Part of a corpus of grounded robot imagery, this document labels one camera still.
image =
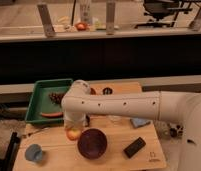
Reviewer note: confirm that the red chili pepper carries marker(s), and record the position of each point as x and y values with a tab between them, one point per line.
52	115

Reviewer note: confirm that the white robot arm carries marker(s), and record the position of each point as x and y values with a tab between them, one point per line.
182	108

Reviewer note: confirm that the orange red bowl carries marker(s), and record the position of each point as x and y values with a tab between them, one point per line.
93	92

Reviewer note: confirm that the dark purple bowl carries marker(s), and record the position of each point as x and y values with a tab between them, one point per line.
92	144

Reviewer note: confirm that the bunch of dark grapes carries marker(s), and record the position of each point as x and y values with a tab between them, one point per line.
56	98

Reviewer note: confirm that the black office chair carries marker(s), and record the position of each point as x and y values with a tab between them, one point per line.
159	9

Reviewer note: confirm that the blue sponge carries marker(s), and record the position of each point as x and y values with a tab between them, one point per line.
137	122

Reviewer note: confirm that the white paper cup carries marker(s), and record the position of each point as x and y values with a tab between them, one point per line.
114	118

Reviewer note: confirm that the yellow red apple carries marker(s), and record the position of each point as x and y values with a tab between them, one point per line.
73	134

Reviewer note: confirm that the red fruit on shelf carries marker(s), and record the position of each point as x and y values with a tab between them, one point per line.
81	26

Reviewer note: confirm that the small metal cup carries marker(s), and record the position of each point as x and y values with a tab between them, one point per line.
107	91

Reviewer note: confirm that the blue plastic cup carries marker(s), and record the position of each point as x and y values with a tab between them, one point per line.
34	153

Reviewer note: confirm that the black rectangular block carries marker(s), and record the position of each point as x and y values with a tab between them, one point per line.
134	147

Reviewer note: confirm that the green plastic tray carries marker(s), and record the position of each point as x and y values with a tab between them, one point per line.
40	101

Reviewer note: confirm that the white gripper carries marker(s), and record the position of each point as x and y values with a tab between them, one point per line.
74	125

